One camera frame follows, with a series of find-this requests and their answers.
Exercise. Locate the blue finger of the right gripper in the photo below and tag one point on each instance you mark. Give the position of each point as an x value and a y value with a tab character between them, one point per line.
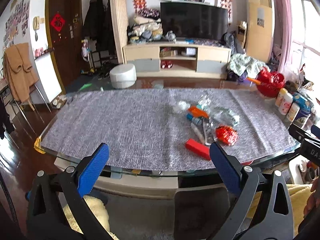
315	130

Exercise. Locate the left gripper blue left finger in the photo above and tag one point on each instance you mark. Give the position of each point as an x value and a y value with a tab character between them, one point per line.
90	168

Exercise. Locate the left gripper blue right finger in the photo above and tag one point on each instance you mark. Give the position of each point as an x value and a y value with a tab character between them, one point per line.
228	167

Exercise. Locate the red rectangular block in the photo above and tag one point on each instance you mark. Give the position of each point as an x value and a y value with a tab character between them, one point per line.
198	149

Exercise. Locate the red orange foil wrapper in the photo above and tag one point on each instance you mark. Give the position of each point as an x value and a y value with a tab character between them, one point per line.
226	135

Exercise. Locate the silver blister pack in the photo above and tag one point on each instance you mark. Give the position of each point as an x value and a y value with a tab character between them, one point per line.
208	132

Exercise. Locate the teal white snack wrapper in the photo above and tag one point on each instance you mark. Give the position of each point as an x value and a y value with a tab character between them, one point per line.
229	117

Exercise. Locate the clear zip plastic bag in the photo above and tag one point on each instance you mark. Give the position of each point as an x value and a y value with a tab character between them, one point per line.
214	113

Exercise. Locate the small blue labelled bottle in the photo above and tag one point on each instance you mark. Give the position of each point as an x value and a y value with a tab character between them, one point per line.
194	120

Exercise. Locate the orange paper plane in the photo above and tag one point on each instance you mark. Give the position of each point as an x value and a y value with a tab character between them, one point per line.
197	113

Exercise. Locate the white paper ball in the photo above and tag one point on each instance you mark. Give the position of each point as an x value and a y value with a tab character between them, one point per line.
204	99

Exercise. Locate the clear plastic wrap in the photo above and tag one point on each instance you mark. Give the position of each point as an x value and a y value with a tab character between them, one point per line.
181	106

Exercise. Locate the blue wet wipes pack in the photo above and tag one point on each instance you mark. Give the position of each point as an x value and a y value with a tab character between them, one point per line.
305	107

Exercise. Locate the white cream bottle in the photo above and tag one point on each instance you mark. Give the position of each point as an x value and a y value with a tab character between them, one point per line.
292	113

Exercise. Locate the white yellow lotion bottle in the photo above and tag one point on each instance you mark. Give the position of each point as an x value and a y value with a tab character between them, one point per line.
280	96

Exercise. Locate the white pink lotion bottle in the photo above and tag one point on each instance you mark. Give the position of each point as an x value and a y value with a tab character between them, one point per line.
285	104

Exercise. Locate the red basket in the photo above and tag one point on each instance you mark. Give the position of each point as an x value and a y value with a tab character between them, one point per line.
270	83

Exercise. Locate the grey woven table cloth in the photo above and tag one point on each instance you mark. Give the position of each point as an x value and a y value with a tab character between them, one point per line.
144	130

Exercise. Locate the orange stick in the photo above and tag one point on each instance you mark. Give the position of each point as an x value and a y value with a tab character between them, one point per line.
257	82

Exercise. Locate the floral green cloth pile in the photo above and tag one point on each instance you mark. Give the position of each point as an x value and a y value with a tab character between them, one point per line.
240	63

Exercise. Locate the white round stool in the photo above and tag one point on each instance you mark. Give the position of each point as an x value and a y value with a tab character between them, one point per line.
123	76

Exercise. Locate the tan coat on chair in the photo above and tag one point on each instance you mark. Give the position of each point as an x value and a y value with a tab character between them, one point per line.
18	71

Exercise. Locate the beige TV cabinet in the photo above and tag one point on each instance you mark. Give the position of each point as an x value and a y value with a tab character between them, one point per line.
167	59

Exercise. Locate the pink curtain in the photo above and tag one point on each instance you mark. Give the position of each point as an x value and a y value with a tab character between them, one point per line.
285	21

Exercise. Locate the pile of clothes on cabinet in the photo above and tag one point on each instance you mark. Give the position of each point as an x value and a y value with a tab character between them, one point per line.
147	27

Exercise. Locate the dark brown door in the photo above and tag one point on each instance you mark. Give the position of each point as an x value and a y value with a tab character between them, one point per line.
64	34

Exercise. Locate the black flat television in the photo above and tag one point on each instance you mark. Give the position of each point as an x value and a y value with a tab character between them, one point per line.
194	20

